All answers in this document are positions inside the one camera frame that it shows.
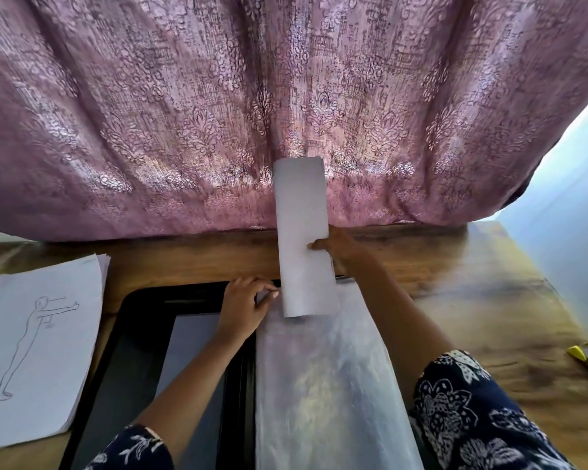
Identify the person's left hand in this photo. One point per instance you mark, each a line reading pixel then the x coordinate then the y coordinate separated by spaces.
pixel 243 308

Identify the person's right hand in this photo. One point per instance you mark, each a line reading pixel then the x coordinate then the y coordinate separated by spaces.
pixel 345 251

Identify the stack of printed papers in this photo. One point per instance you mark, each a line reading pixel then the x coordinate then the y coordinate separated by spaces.
pixel 304 240

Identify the black folder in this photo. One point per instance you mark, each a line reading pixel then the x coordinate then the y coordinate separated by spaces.
pixel 147 377

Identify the body figure paper stack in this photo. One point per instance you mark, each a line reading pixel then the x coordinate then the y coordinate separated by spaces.
pixel 39 347

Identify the person's left forearm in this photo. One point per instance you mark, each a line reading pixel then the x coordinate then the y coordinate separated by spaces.
pixel 191 391

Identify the person's right forearm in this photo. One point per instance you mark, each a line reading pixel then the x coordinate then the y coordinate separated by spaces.
pixel 407 323

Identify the pink patterned curtain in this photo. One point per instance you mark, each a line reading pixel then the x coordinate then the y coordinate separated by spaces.
pixel 274 102

